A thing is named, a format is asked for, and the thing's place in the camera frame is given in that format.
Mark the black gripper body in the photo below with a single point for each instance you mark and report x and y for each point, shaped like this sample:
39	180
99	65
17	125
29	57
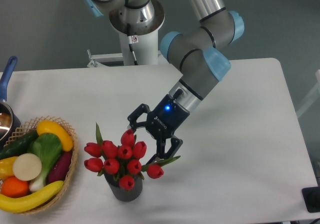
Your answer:
167	116

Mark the red tulip bouquet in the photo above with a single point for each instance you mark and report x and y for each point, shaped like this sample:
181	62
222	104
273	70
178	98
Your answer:
122	163

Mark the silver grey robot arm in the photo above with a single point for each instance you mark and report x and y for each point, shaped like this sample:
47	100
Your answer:
196	55

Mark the dark grey ribbed vase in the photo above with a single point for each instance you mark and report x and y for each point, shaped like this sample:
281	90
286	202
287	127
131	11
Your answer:
122	194

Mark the purple sweet potato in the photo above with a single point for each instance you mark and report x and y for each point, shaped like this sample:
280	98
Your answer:
61	168

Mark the green bok choy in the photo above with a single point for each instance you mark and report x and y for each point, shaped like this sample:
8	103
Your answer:
47	147

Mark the yellow squash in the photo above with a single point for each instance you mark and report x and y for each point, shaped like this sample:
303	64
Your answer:
48	126

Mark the woven wicker basket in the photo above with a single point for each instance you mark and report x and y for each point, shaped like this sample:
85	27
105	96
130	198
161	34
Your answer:
30	126

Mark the beige round disc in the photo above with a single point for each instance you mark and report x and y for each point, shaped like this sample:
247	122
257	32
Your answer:
27	167

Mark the green cucumber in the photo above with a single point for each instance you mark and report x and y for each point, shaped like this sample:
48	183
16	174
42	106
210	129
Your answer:
18	146

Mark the yellow bell pepper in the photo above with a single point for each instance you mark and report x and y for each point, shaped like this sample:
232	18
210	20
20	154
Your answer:
6	167

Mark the orange fruit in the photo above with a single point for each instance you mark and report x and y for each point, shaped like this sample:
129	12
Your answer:
14	188

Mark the black device at edge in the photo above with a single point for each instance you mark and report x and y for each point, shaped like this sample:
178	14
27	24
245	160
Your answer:
311	196

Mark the yellow banana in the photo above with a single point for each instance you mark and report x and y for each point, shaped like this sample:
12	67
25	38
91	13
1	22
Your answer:
31	201

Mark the blue handled saucepan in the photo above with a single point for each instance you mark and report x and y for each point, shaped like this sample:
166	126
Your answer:
8	120

